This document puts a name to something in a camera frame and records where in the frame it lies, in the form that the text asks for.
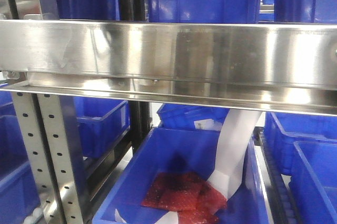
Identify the blue bin lower centre back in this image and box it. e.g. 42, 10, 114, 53
157, 104, 230, 131

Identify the large blue bin lower centre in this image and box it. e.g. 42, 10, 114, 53
92, 128, 269, 223

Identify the blue bin lower left back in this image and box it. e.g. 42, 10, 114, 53
74, 96, 130, 158

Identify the blue bin lower right back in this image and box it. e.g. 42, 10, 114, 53
264, 112, 336, 176

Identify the perforated steel shelf upright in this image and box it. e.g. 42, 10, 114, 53
1, 0, 92, 223

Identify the stainless steel shelf beam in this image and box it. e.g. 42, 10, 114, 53
1, 20, 336, 115

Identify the blue bin lower right front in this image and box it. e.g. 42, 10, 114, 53
289, 141, 336, 223

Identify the blue bin lower far left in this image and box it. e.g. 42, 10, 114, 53
1, 91, 40, 223

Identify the white paper strip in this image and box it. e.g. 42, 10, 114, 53
115, 109, 261, 223

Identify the black shelf post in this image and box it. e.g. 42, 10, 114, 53
119, 0, 152, 153

